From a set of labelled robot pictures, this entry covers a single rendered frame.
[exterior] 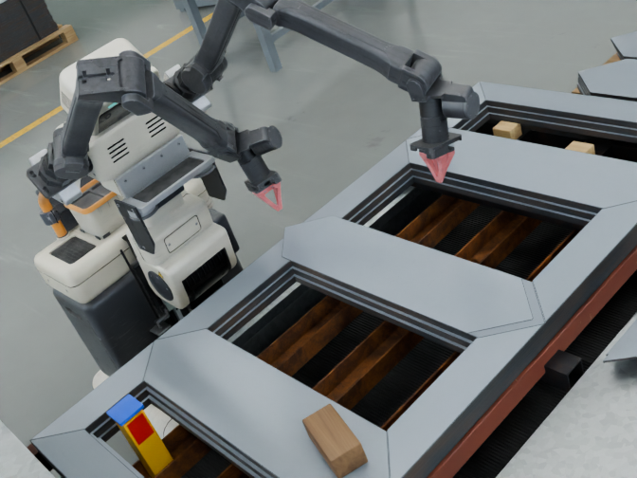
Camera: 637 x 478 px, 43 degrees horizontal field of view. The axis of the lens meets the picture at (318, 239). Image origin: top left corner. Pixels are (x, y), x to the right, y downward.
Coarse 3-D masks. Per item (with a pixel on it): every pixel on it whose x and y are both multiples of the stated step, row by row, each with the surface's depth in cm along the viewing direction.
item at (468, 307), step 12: (480, 276) 169; (492, 276) 168; (504, 276) 167; (516, 276) 166; (468, 288) 167; (480, 288) 166; (492, 288) 165; (504, 288) 164; (456, 300) 166; (468, 300) 165; (480, 300) 164; (492, 300) 162; (444, 312) 164; (456, 312) 163; (468, 312) 162; (480, 312) 161; (456, 324) 160; (468, 324) 159
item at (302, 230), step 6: (330, 216) 205; (306, 222) 207; (312, 222) 206; (318, 222) 205; (324, 222) 204; (300, 228) 205; (306, 228) 204; (312, 228) 204; (288, 234) 204; (294, 234) 204; (300, 234) 203; (306, 234) 202; (288, 240) 202; (294, 240) 202; (300, 240) 201; (282, 246) 201; (288, 246) 200; (294, 246) 200; (282, 252) 199
